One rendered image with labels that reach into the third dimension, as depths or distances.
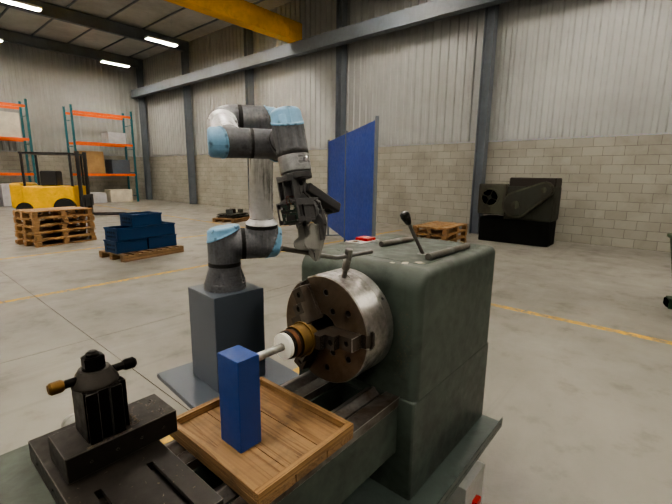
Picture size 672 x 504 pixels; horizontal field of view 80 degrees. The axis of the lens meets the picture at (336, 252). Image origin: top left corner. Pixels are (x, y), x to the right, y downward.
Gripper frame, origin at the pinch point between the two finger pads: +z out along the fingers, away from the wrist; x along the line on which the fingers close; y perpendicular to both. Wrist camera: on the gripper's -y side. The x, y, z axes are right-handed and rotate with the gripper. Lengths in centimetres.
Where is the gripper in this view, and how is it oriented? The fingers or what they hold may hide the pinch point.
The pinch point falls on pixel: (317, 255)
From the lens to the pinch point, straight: 97.2
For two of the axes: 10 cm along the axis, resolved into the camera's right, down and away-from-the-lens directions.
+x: 7.5, -1.0, -6.6
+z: 1.7, 9.8, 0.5
